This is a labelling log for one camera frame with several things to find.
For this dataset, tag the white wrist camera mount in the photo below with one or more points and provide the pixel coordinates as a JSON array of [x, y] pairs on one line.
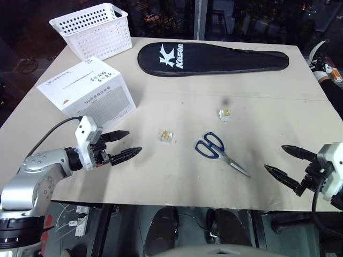
[[332, 158], [84, 139]]

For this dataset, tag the white perforated plastic basket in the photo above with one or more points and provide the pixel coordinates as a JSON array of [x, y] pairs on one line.
[[101, 40]]

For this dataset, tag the small clear packet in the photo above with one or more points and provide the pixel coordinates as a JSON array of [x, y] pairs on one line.
[[225, 115], [166, 136]]

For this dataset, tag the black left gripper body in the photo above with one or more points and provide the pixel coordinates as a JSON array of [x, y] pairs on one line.
[[98, 155]]

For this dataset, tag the grey robot torso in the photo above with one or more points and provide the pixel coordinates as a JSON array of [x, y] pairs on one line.
[[203, 251]]

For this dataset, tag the dark rounded shape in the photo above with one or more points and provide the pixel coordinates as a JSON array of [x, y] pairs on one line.
[[163, 230], [227, 227]]

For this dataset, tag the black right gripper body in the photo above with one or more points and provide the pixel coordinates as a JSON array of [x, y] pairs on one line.
[[314, 174]]

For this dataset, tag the small orange box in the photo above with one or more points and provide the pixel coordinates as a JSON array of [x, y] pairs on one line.
[[336, 75]]

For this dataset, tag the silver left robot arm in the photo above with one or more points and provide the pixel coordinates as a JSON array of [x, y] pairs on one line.
[[32, 184]]

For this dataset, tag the black Kason racket cover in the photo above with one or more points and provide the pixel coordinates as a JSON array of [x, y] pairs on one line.
[[214, 61]]

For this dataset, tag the white power strip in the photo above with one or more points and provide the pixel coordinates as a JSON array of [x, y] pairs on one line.
[[81, 222]]

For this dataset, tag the person's white gloved hand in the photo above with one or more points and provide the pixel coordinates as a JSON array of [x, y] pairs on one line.
[[319, 69]]

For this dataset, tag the white curved object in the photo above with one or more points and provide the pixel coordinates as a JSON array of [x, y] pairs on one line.
[[316, 49]]

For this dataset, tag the black table leg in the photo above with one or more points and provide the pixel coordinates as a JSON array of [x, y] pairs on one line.
[[101, 230], [257, 230]]

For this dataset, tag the grey window pillar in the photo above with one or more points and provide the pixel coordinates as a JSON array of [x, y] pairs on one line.
[[200, 18]]

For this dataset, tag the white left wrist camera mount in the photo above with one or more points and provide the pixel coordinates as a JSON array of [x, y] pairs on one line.
[[84, 139]]

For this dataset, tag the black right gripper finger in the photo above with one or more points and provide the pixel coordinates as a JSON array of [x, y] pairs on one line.
[[284, 179], [298, 153]]

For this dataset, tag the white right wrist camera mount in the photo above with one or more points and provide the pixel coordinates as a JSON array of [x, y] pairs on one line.
[[332, 158]]

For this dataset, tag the white cardboard box with slot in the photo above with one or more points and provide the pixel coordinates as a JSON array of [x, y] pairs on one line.
[[80, 88]]

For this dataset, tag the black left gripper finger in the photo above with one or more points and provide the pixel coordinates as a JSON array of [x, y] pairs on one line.
[[116, 135], [126, 155]]

